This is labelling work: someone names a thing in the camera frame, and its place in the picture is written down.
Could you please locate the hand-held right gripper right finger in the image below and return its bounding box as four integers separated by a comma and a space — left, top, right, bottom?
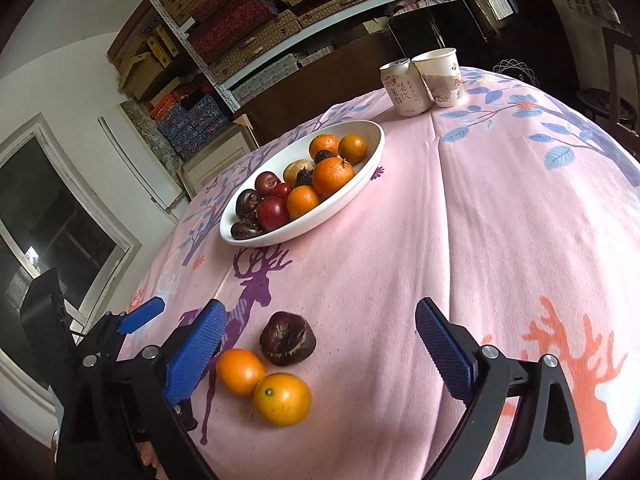
415, 297, 586, 480

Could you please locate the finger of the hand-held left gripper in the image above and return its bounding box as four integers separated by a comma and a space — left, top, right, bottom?
75, 296, 166, 357

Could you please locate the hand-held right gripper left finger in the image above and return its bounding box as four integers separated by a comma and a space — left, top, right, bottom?
57, 299, 229, 480

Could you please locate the white oval plate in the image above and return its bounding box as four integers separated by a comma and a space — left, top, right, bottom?
219, 120, 386, 247

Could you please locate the large mandarin orange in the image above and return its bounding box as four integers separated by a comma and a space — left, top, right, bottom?
312, 156, 356, 198

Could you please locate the small orange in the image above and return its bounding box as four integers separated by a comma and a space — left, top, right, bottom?
308, 133, 341, 160
252, 373, 312, 428
216, 348, 267, 397
286, 185, 321, 219

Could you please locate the white framed window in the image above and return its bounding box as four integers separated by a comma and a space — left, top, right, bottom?
0, 112, 143, 413

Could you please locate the pink printed tablecloth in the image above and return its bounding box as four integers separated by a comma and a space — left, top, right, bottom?
117, 65, 640, 480

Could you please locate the green marbled panel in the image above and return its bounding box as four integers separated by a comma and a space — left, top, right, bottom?
119, 99, 187, 181

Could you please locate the stack of blue floral boxes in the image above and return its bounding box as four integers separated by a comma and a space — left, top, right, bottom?
150, 89, 236, 161

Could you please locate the small yellow-orange kumquat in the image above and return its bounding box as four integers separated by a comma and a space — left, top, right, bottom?
338, 134, 369, 164

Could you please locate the white metal shelf rack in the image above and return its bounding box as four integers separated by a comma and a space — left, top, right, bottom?
147, 0, 548, 113

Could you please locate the white drink can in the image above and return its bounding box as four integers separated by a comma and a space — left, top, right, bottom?
379, 59, 432, 117

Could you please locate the white paper cup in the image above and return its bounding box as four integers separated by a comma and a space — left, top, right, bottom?
411, 48, 466, 109

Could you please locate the stack of grey patterned boxes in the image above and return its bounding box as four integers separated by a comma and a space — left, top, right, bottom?
232, 46, 335, 103

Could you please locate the dark wooden cabinet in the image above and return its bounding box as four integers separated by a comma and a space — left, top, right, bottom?
234, 35, 401, 146

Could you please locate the stack of woven boxes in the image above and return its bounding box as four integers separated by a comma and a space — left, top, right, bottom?
107, 0, 416, 103

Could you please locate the red floral box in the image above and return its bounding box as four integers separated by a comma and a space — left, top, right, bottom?
187, 0, 276, 63

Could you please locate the wooden chair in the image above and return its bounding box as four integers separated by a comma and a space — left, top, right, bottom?
600, 25, 640, 136

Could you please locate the glossy black cabinet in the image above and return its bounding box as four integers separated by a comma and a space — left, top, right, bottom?
387, 0, 571, 68

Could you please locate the pink folded cloth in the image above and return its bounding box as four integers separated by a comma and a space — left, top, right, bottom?
387, 0, 473, 16

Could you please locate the wooden picture frame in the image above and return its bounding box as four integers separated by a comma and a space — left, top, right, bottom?
176, 115, 261, 201

